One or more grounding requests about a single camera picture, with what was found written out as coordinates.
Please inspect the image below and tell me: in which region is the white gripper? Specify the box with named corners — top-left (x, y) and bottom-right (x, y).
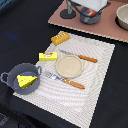
top-left (72, 0), bottom-right (108, 10)

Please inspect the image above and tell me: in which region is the red toy tomato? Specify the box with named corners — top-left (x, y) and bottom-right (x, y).
top-left (85, 9), bottom-right (97, 16)

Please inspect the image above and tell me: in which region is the toy bread loaf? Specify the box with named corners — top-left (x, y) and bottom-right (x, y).
top-left (51, 32), bottom-right (70, 45)

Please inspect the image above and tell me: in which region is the yellow butter box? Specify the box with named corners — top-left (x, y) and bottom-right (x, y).
top-left (39, 52), bottom-right (57, 61)

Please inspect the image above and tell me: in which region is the grey toy pot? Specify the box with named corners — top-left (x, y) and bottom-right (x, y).
top-left (0, 63), bottom-right (42, 95)

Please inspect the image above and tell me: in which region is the yellow toy cheese wedge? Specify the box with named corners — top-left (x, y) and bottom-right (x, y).
top-left (17, 75), bottom-right (37, 88)

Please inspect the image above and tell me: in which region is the grey toy saucepan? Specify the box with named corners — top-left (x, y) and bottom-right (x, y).
top-left (80, 7), bottom-right (101, 25)

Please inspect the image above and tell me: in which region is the beige bowl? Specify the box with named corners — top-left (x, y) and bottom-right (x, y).
top-left (116, 4), bottom-right (128, 30)

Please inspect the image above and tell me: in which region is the round beige plate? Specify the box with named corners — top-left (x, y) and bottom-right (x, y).
top-left (56, 55), bottom-right (83, 78)

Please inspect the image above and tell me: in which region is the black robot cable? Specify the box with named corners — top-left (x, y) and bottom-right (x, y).
top-left (65, 0), bottom-right (112, 18)

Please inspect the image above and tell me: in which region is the knife with wooden handle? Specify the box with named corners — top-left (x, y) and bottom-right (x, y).
top-left (59, 49), bottom-right (98, 63)

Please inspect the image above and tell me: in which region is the fork with wooden handle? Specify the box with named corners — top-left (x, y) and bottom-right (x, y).
top-left (45, 72), bottom-right (85, 89)

